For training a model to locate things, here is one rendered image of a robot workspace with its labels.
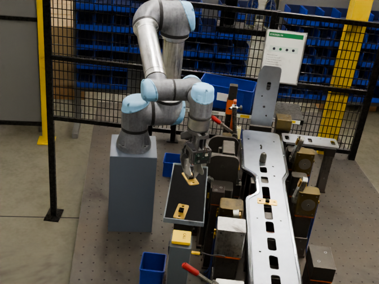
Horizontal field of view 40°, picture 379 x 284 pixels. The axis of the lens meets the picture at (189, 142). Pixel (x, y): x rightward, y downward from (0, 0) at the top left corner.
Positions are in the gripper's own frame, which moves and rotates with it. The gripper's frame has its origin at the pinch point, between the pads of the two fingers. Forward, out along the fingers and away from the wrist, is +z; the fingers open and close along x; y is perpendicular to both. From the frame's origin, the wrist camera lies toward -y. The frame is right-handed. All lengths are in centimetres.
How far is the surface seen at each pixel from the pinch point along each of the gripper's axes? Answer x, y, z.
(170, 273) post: -15.0, 25.9, 20.4
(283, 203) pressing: 46, -4, 23
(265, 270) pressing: 18.8, 30.6, 23.1
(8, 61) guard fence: -45, -265, 54
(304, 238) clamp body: 59, -1, 42
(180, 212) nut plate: -7.6, 12.1, 6.9
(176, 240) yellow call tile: -13.9, 25.5, 7.2
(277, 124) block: 78, -66, 20
